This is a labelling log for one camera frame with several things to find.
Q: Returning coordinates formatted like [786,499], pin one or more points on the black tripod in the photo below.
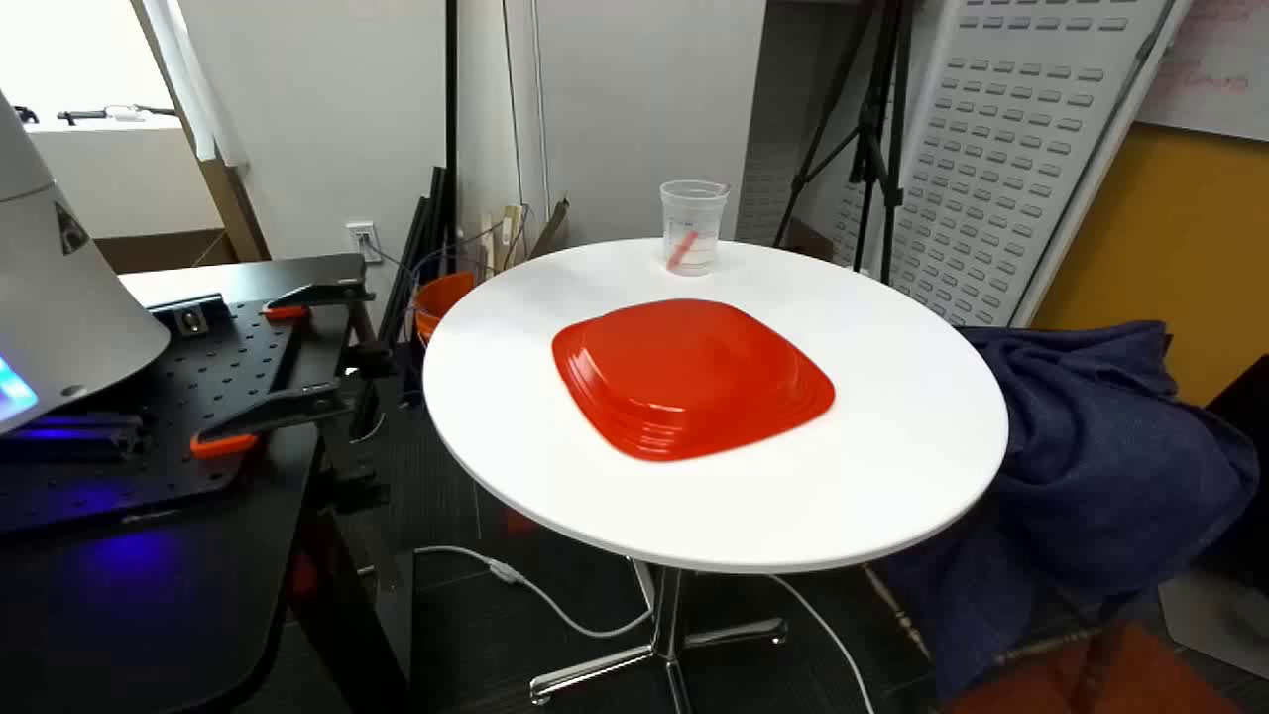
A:
[871,144]

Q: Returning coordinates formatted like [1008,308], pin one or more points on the wooden sticks bundle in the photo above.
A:
[501,240]

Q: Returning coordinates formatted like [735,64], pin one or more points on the round white table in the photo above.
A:
[872,441]

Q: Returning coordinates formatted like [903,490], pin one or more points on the white wall outlet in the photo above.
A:
[363,236]

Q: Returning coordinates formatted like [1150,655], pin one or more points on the dark blue cloth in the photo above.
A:
[1094,448]

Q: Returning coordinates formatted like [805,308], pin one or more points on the wall whiteboard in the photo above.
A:
[1223,64]

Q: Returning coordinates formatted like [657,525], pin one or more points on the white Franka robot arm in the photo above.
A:
[61,301]

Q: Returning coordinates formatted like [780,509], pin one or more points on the orange bucket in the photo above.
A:
[439,301]

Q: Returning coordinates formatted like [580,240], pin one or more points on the clear plastic cup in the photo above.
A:
[711,198]

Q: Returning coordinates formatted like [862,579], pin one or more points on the black breadboard bench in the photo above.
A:
[131,597]

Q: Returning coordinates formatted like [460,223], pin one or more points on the red square plate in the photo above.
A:
[686,379]

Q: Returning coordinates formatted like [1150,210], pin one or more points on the orange and grey pen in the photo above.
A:
[683,248]

